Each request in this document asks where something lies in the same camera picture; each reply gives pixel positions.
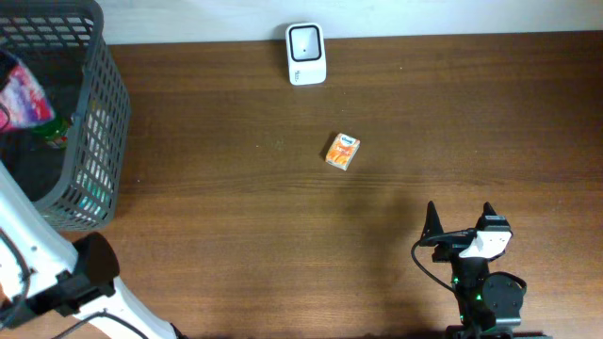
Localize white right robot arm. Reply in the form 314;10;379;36
411;202;527;338

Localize grey plastic mesh basket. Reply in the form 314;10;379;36
1;0;131;232

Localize orange tissue pack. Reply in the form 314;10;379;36
325;133;361;170

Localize white barcode scanner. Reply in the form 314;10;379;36
285;23;327;86

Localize green lid jar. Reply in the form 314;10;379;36
32;116;71;149

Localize red purple snack bag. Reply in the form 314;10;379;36
1;51;56;134

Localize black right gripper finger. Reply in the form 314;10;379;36
420;201;444;241
481;202;497;218

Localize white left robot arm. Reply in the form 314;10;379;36
1;167;183;338

